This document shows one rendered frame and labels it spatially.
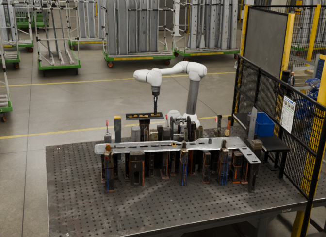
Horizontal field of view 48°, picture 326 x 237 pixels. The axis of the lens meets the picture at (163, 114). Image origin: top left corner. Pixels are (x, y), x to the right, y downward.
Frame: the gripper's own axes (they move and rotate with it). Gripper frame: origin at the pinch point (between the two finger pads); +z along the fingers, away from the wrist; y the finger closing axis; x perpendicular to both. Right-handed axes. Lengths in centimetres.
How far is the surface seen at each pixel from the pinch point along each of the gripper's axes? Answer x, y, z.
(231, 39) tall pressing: 193, -781, 61
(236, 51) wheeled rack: 210, -766, 93
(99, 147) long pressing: -47, 43, 20
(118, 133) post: -35.1, 11.2, 20.2
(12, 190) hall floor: -169, -34, 120
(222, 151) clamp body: 61, 48, 17
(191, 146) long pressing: 34, 35, 20
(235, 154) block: 73, 42, 22
